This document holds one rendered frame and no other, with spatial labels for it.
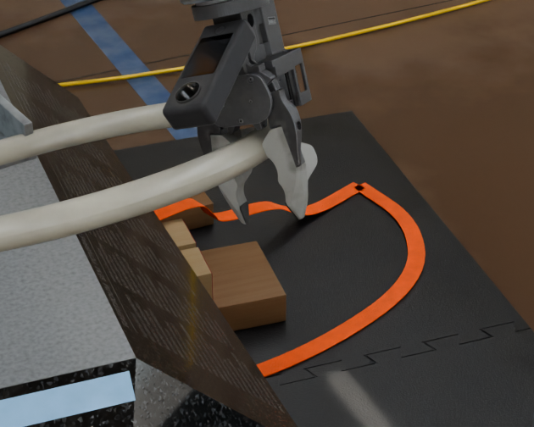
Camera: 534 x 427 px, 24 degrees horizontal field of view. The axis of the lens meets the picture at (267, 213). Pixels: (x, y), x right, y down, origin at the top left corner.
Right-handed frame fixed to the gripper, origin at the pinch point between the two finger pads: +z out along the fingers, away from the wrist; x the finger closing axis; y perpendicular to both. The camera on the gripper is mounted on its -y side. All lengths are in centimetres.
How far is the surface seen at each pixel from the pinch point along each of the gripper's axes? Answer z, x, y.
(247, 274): 58, 97, 148
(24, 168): 4, 72, 51
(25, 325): 18, 51, 19
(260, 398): 41, 34, 44
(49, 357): 21, 46, 16
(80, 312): 19, 47, 25
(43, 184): 7, 67, 49
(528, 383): 90, 33, 152
